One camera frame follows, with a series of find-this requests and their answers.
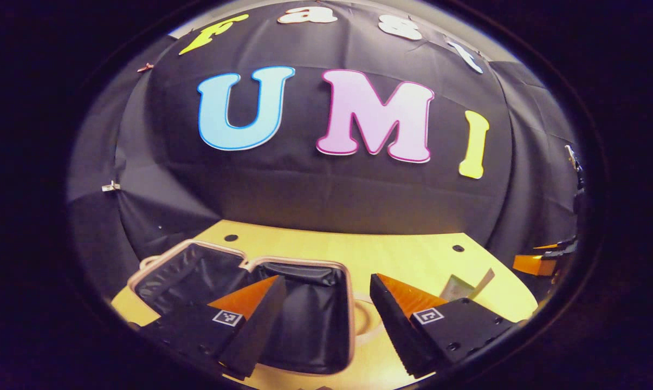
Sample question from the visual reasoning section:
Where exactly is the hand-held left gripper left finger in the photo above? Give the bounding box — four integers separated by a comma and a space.
128, 275, 288, 380

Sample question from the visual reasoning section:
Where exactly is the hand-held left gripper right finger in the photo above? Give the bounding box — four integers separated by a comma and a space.
370, 274, 522, 379

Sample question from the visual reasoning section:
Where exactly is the pink suitcase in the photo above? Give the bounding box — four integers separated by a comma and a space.
127, 239, 384, 377

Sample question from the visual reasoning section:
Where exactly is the black backdrop cloth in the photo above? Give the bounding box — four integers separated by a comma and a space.
66, 0, 587, 304

